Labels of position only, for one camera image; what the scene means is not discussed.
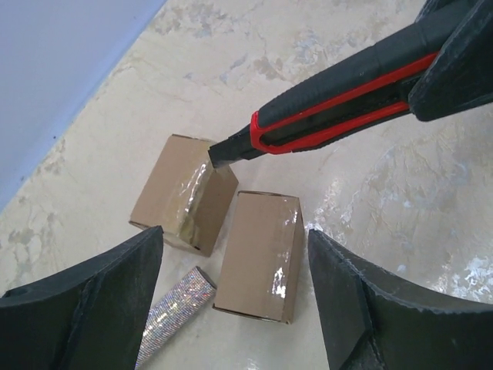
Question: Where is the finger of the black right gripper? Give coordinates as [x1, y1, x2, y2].
[409, 1, 492, 122]

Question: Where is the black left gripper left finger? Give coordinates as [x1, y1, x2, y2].
[1, 227, 163, 369]

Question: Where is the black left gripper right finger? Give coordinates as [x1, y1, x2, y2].
[307, 229, 492, 369]

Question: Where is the red black utility knife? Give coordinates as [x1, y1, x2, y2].
[209, 19, 454, 168]

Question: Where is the small cardboard box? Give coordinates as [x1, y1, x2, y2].
[213, 191, 305, 324]

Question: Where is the taped cardboard box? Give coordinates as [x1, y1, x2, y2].
[129, 134, 239, 257]

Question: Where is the silver glitter microphone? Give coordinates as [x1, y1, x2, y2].
[135, 266, 216, 369]

